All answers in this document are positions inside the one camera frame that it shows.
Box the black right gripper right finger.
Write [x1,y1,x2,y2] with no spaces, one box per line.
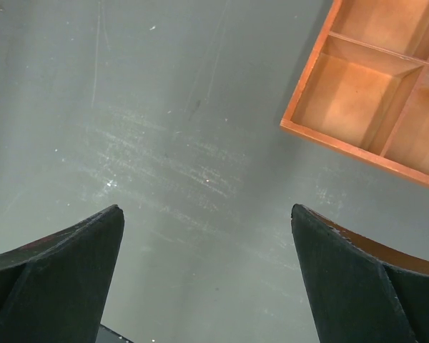
[291,204,429,342]

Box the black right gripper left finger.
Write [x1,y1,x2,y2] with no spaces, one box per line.
[0,205,124,342]

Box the wooden compartment tray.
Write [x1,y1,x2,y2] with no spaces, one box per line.
[280,1,429,187]

